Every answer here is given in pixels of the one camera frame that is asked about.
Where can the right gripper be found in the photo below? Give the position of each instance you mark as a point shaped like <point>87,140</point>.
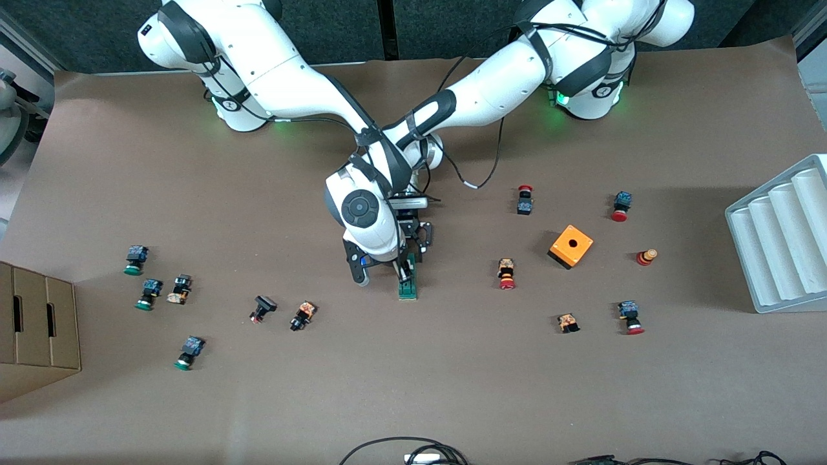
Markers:
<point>406,265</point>

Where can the green load switch white lever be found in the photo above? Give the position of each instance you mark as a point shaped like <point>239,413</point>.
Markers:
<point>408,292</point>

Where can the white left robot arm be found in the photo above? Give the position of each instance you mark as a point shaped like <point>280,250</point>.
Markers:
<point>504,77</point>

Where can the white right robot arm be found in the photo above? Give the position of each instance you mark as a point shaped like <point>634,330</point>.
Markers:
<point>291,77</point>

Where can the red emergency stop orange block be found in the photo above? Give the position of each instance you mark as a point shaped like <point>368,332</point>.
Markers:
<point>506,266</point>

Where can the small red button blue block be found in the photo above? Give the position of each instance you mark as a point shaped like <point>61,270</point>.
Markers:
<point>524,206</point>

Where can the black indicator lamp red terminals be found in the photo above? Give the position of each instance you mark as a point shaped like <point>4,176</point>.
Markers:
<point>265,303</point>

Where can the orange box with round hole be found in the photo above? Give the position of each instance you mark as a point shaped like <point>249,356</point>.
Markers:
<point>578,239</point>

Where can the orange contact block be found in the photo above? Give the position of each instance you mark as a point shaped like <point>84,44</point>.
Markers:
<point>568,321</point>

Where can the white plug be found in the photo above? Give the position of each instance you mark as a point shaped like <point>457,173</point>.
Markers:
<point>423,458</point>

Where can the red mushroom button blue block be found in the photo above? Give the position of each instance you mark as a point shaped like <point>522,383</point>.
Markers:
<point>628,309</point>
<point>623,199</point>

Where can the green mushroom button blue block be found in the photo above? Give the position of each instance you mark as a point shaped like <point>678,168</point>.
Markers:
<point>152,286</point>
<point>137,253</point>
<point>192,346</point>

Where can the red yellow emergency stop head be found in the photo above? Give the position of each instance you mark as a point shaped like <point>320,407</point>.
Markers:
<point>644,258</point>

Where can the grey ribbed plastic tray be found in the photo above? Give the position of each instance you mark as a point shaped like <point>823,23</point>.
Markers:
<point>782,245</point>

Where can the brown cardboard box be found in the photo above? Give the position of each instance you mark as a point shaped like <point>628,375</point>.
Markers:
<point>32,323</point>

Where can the grey black background equipment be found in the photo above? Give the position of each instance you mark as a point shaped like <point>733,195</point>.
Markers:
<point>8,97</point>

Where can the black selector switch orange block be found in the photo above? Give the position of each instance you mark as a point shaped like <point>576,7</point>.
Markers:
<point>181,284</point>
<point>305,312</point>

